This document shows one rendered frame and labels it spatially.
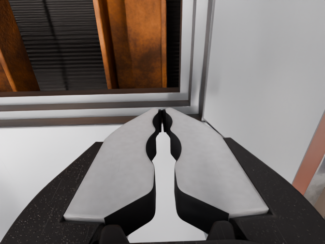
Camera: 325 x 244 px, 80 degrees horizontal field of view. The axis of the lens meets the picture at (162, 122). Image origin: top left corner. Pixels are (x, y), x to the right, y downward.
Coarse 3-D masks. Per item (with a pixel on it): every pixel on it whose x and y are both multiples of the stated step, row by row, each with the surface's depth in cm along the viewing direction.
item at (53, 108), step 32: (192, 0) 13; (192, 32) 13; (192, 64) 14; (0, 96) 16; (32, 96) 16; (64, 96) 16; (96, 96) 16; (128, 96) 16; (160, 96) 16; (192, 96) 15
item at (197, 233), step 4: (208, 124) 15; (212, 128) 15; (196, 228) 21; (196, 232) 22; (200, 232) 22; (192, 236) 22; (196, 236) 22; (200, 236) 22; (204, 236) 22; (192, 240) 22; (196, 240) 22; (200, 240) 22
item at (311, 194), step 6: (318, 174) 42; (324, 174) 42; (312, 180) 43; (318, 180) 43; (324, 180) 43; (312, 186) 44; (318, 186) 44; (324, 186) 44; (306, 192) 45; (312, 192) 45; (318, 192) 45; (306, 198) 46; (312, 198) 46; (312, 204) 47
